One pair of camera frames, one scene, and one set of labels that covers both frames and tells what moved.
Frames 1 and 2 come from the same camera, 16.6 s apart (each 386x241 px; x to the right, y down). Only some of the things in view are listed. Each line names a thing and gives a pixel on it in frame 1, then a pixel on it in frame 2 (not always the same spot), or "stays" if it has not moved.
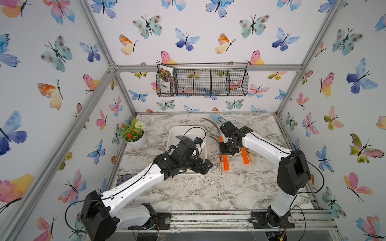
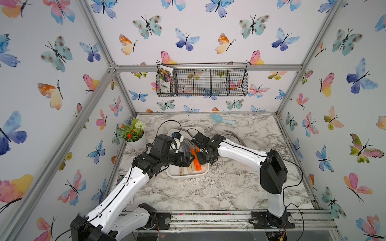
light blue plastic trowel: [220, 119] stays
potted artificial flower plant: [133, 133] stays
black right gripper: [223, 151] to [201, 160]
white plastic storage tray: [192, 132] stays
